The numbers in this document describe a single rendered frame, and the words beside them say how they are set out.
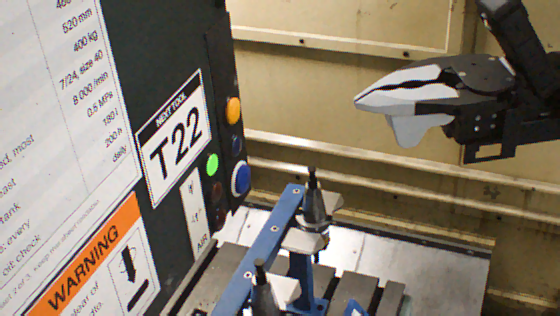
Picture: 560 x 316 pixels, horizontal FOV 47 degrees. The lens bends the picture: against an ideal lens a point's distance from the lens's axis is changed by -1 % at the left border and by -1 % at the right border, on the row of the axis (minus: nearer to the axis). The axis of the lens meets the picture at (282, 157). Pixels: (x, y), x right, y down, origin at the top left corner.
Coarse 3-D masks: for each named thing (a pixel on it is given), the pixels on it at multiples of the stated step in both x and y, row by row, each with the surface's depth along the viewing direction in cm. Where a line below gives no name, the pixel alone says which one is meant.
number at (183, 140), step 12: (192, 108) 52; (180, 120) 51; (192, 120) 53; (168, 132) 49; (180, 132) 51; (192, 132) 53; (204, 132) 55; (180, 144) 51; (192, 144) 53; (180, 156) 52
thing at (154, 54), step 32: (128, 0) 42; (160, 0) 45; (192, 0) 50; (224, 0) 54; (128, 32) 42; (160, 32) 46; (192, 32) 50; (128, 64) 43; (160, 64) 47; (192, 64) 51; (128, 96) 44; (160, 96) 48; (128, 192) 46; (224, 192) 61; (160, 224) 51; (160, 256) 52; (192, 256) 57; (160, 288) 53
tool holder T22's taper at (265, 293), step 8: (256, 288) 91; (264, 288) 91; (272, 288) 92; (256, 296) 92; (264, 296) 91; (272, 296) 92; (256, 304) 92; (264, 304) 92; (272, 304) 93; (256, 312) 93; (264, 312) 93; (272, 312) 93
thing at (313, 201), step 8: (304, 192) 108; (312, 192) 107; (320, 192) 108; (304, 200) 109; (312, 200) 108; (320, 200) 108; (304, 208) 109; (312, 208) 108; (320, 208) 109; (304, 216) 110; (312, 216) 109; (320, 216) 109
